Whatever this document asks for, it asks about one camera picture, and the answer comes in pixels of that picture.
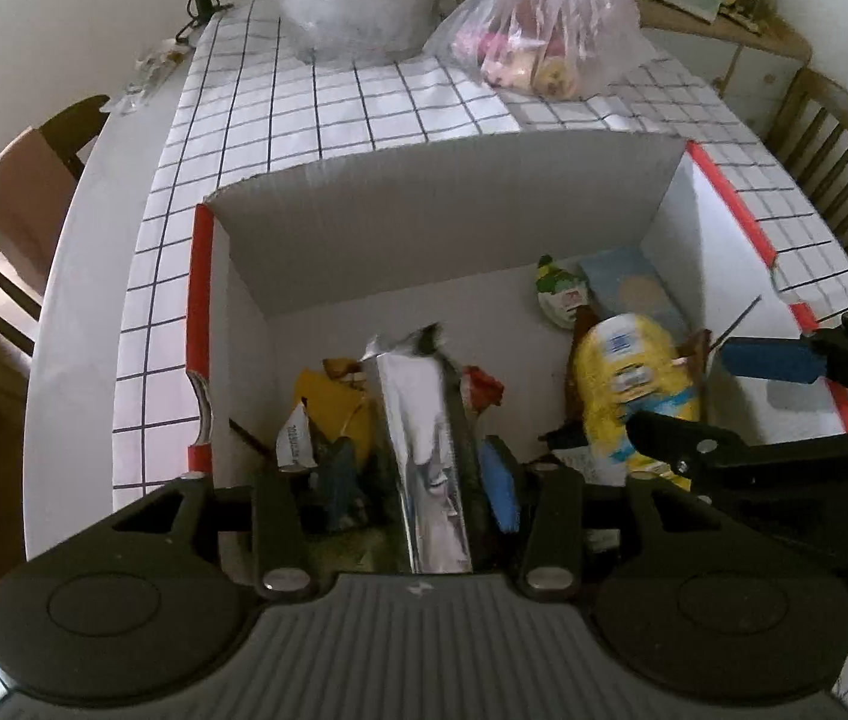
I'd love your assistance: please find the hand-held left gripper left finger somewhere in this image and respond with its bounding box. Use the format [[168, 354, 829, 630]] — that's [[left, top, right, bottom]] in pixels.
[[115, 439, 371, 601]]

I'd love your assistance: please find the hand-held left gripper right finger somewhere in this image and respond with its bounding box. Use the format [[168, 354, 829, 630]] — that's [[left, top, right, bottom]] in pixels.
[[480, 439, 725, 602]]

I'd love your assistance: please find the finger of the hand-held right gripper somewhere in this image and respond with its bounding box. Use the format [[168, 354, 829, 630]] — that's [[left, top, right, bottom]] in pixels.
[[628, 409, 848, 477], [722, 313, 848, 406]]

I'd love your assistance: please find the large yellow snack bag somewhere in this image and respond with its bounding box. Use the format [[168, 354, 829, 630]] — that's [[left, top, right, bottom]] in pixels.
[[570, 313, 702, 492]]

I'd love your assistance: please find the silver foil snack packet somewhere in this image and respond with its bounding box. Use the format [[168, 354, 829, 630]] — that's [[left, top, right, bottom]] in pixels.
[[360, 322, 496, 575]]

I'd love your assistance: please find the yellow snack packet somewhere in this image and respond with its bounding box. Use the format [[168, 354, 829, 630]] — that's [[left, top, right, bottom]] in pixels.
[[295, 367, 376, 466]]

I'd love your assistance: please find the red cardboard box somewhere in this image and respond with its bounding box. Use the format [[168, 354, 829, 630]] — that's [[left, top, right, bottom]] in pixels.
[[184, 127, 848, 578]]

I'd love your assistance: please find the white flat snack packet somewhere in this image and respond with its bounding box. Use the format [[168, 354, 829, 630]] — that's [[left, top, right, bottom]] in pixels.
[[274, 401, 320, 470]]

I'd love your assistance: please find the red snack packet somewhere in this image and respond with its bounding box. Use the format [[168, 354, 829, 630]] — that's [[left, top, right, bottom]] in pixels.
[[461, 366, 506, 415]]

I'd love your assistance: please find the small brown snack packet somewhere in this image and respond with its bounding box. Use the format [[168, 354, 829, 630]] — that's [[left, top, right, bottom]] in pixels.
[[321, 356, 369, 391]]

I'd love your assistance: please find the light blue snack packet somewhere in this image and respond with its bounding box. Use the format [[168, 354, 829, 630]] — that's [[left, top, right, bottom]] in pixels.
[[581, 247, 687, 338]]

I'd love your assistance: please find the green white snack packet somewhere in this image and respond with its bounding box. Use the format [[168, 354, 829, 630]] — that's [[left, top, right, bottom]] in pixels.
[[533, 255, 594, 329]]

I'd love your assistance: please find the wooden chair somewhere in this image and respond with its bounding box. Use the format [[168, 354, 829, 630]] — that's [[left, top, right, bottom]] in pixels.
[[0, 94, 112, 368], [765, 67, 848, 278]]

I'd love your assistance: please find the white sideboard cabinet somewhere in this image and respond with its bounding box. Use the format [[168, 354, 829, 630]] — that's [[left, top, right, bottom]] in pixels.
[[637, 0, 815, 128]]

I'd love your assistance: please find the white checked tablecloth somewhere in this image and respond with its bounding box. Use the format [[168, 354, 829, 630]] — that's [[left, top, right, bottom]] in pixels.
[[113, 0, 848, 713]]

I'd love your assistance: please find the translucent plastic bag with food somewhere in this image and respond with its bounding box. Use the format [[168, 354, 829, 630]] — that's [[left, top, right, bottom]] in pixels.
[[424, 0, 642, 100]]

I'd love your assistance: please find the clear plastic wrapper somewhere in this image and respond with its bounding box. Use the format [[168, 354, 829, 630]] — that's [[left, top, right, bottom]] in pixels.
[[113, 37, 193, 117]]

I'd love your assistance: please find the clear plastic bag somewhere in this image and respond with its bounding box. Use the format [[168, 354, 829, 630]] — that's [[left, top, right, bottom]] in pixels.
[[266, 0, 449, 65]]

